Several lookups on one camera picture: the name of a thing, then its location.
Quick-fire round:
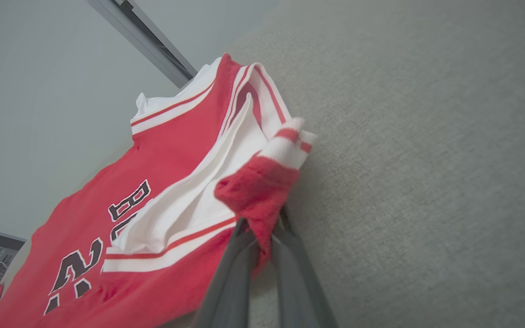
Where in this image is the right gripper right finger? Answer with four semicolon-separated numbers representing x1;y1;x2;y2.
269;209;339;328

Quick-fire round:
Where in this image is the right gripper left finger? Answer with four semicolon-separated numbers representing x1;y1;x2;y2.
193;218;259;328

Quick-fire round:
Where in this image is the red white basketball jersey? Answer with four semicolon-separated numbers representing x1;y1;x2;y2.
0;52;318;328

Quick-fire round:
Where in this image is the grey aluminium partition post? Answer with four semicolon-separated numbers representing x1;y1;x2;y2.
87;0;198;89

